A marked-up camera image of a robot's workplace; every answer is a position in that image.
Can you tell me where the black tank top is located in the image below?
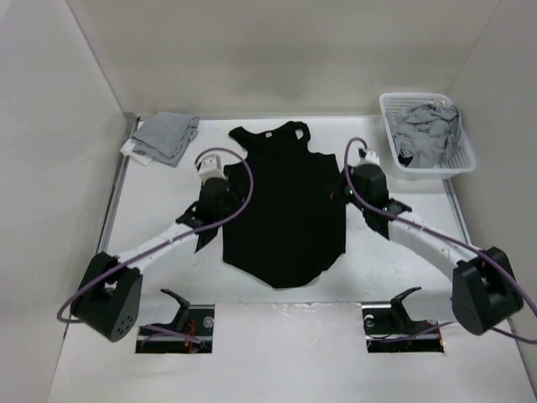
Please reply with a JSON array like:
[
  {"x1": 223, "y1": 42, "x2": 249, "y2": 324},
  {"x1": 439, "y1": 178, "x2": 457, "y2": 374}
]
[{"x1": 222, "y1": 121, "x2": 347, "y2": 289}]

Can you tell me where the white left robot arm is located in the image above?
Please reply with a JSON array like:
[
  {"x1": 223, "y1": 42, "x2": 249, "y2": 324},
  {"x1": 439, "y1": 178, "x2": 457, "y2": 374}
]
[{"x1": 65, "y1": 177, "x2": 253, "y2": 343}]

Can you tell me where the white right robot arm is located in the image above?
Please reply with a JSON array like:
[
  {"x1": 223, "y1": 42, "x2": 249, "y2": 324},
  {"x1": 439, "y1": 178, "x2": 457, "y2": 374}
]
[{"x1": 336, "y1": 163, "x2": 524, "y2": 336}]

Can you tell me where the grey tank top in basket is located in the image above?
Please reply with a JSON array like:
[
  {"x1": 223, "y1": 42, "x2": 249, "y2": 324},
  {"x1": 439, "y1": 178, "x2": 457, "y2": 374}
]
[{"x1": 388, "y1": 102, "x2": 461, "y2": 169}]

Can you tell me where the folded grey tank top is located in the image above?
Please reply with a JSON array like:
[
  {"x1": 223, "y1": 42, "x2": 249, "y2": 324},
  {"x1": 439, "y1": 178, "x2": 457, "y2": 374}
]
[{"x1": 132, "y1": 112, "x2": 200, "y2": 168}]

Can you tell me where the folded white tank top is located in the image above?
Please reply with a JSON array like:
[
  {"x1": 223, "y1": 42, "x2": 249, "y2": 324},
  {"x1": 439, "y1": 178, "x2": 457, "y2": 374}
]
[{"x1": 120, "y1": 139, "x2": 152, "y2": 166}]

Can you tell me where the white plastic laundry basket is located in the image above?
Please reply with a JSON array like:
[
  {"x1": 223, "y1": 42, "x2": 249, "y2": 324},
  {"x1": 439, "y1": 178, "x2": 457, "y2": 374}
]
[{"x1": 378, "y1": 92, "x2": 477, "y2": 180}]

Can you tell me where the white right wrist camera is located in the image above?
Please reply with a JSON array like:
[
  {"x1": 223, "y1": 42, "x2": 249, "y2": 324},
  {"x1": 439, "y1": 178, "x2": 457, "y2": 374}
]
[{"x1": 357, "y1": 148, "x2": 380, "y2": 166}]

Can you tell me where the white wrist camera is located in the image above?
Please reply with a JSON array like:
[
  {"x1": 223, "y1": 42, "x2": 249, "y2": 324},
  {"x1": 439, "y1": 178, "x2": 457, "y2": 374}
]
[
  {"x1": 357, "y1": 148, "x2": 380, "y2": 166},
  {"x1": 196, "y1": 154, "x2": 226, "y2": 184}
]

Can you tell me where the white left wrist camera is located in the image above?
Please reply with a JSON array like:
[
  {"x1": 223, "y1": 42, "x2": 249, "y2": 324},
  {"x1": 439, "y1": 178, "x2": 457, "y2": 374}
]
[{"x1": 196, "y1": 154, "x2": 226, "y2": 184}]

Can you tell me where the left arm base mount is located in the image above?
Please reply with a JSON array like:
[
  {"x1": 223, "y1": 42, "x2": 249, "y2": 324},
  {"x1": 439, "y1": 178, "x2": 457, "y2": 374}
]
[{"x1": 135, "y1": 289, "x2": 216, "y2": 354}]

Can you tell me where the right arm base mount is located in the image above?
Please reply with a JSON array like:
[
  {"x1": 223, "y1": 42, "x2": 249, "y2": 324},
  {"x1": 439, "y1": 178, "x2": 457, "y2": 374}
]
[{"x1": 362, "y1": 287, "x2": 444, "y2": 353}]

